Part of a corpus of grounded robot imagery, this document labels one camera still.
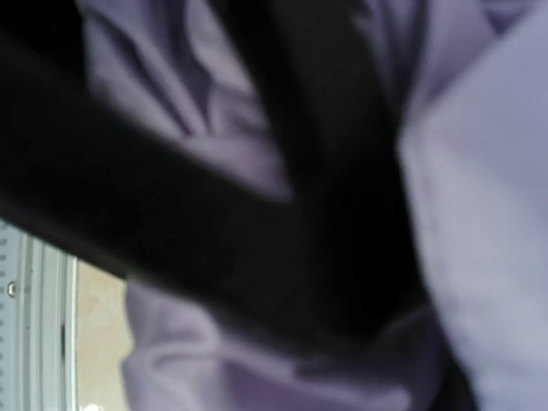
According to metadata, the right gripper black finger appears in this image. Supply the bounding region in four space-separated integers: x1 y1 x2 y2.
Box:
1 1 426 355

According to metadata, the lavender folding umbrella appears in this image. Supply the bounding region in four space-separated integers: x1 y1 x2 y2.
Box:
79 1 547 410

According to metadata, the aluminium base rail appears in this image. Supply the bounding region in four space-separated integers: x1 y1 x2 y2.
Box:
1 223 78 411

